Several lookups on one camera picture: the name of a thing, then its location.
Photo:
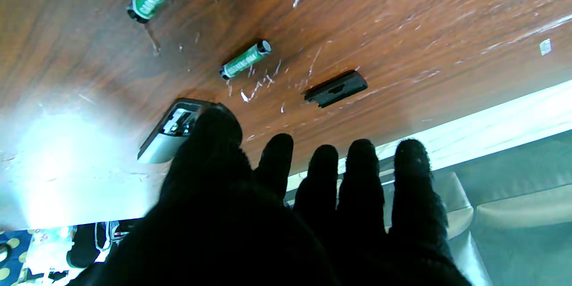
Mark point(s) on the black remote control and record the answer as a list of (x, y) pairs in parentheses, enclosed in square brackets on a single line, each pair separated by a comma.
[(161, 147)]

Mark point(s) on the white tape scrap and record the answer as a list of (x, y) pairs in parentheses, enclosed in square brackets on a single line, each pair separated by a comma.
[(545, 47)]

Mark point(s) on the black rounded object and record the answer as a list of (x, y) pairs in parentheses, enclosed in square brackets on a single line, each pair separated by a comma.
[(82, 250)]

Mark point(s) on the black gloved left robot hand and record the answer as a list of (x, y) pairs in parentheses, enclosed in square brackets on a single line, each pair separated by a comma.
[(268, 241)]

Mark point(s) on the black battery cover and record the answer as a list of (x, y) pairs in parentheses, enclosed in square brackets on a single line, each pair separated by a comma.
[(337, 89)]

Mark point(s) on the blue polka dot mat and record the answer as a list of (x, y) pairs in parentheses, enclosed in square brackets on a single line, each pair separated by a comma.
[(11, 259)]

